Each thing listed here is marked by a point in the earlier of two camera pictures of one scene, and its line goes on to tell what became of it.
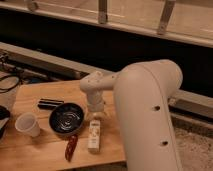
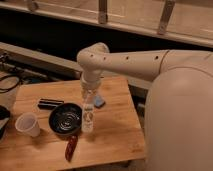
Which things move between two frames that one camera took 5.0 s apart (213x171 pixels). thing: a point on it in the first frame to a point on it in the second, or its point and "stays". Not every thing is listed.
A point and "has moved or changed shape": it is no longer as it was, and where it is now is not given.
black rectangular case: [48, 104] stays
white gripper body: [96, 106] to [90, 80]
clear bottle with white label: [94, 136] has moved or changed shape
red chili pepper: [72, 142] stays
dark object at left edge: [4, 118] stays
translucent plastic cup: [26, 123] stays
